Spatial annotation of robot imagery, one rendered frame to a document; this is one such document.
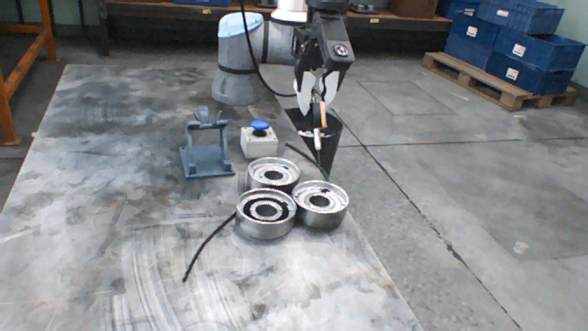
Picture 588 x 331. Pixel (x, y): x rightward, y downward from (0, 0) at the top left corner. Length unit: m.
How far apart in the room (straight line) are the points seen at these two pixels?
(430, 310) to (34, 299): 1.49
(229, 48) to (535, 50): 3.41
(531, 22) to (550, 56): 0.36
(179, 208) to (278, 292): 0.26
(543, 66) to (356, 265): 3.66
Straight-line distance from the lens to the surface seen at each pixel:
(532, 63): 4.35
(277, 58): 1.24
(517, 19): 4.49
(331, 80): 0.83
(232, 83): 1.25
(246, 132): 1.01
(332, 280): 0.72
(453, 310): 1.95
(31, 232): 0.83
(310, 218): 0.79
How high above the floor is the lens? 1.29
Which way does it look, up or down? 30 degrees down
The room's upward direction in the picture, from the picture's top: 7 degrees clockwise
